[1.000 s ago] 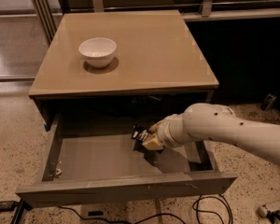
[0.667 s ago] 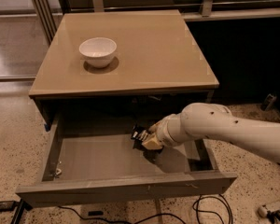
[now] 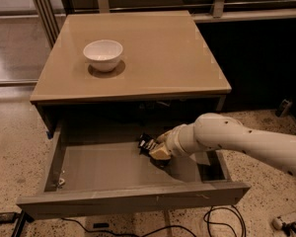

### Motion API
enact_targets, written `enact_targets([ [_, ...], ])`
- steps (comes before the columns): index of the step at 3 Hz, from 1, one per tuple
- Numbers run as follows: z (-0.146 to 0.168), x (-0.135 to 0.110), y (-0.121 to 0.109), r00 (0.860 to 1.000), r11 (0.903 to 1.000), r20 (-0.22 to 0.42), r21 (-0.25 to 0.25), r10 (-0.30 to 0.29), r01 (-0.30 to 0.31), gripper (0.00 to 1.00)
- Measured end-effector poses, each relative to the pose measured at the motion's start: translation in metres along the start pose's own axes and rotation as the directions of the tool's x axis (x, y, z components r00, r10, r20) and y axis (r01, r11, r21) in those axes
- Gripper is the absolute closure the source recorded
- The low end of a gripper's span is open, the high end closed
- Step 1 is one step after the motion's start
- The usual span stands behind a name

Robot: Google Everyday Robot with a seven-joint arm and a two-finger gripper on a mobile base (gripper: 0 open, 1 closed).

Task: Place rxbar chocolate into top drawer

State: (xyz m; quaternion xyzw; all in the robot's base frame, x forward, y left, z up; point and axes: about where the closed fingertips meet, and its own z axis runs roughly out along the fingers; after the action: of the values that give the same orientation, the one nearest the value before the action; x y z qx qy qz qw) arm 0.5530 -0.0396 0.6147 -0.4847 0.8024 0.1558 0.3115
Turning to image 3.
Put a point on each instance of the white ceramic bowl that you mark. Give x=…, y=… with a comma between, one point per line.
x=104, y=55

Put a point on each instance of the white power strip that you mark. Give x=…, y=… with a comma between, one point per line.
x=282, y=221

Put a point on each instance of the black power adapter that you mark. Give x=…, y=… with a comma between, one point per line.
x=8, y=217

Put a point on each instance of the open grey top drawer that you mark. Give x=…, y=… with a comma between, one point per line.
x=95, y=167

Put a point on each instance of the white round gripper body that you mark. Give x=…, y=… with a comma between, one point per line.
x=172, y=143

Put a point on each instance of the small dark floor object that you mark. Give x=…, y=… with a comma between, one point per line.
x=284, y=108

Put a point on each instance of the black rxbar chocolate wrapper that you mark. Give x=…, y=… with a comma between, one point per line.
x=146, y=144

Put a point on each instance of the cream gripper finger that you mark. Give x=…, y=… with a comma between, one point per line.
x=160, y=152
x=161, y=138

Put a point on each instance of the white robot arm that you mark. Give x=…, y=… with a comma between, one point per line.
x=216, y=132

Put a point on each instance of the tan top cabinet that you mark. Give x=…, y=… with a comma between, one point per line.
x=164, y=56

